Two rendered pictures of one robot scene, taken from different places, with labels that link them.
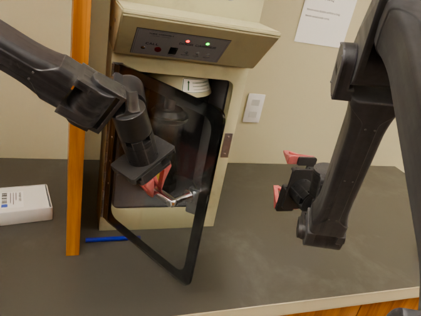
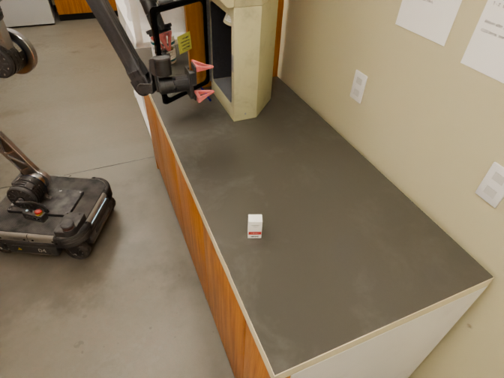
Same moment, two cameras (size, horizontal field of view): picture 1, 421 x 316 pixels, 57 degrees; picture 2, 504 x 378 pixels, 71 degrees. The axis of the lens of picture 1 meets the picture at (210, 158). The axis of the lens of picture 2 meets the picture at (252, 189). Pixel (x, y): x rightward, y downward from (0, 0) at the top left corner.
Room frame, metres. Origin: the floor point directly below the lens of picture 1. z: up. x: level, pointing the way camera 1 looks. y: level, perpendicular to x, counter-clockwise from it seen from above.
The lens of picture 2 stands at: (0.98, -1.42, 1.77)
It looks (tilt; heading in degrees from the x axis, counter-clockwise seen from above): 42 degrees down; 88
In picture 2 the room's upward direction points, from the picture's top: 3 degrees clockwise
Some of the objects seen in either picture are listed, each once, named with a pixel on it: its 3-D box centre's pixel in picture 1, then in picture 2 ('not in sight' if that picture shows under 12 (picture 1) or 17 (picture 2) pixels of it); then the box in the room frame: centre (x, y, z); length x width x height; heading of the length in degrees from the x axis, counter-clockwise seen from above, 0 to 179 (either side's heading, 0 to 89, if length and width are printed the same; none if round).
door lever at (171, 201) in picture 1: (166, 191); not in sight; (0.65, 0.07, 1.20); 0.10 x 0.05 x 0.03; 53
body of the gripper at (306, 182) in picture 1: (304, 194); (182, 83); (0.76, -0.22, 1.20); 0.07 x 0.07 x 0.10; 23
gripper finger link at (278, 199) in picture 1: (285, 190); (202, 89); (0.83, -0.19, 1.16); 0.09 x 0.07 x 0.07; 23
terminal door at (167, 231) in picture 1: (153, 175); (184, 50); (0.72, 0.11, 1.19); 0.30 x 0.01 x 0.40; 53
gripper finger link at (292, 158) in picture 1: (293, 165); (201, 71); (0.83, -0.19, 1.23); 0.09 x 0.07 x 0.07; 23
